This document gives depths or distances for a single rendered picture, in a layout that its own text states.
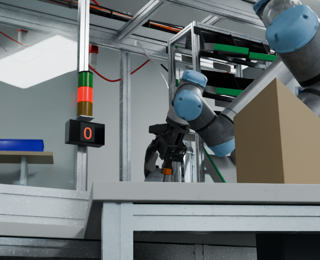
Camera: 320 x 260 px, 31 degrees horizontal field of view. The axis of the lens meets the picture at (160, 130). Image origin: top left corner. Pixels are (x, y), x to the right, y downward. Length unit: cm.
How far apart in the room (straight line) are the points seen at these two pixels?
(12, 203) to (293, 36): 75
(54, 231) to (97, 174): 358
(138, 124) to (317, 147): 413
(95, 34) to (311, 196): 229
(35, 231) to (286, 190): 64
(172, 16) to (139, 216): 398
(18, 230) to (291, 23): 75
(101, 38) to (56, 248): 188
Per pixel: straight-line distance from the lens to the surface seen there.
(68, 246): 139
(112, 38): 314
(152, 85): 536
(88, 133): 184
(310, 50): 128
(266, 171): 120
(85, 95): 188
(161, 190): 88
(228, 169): 200
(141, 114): 525
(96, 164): 495
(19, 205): 143
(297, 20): 128
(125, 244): 88
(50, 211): 145
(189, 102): 154
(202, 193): 89
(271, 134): 118
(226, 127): 160
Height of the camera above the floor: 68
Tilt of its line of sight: 17 degrees up
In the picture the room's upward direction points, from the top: 1 degrees counter-clockwise
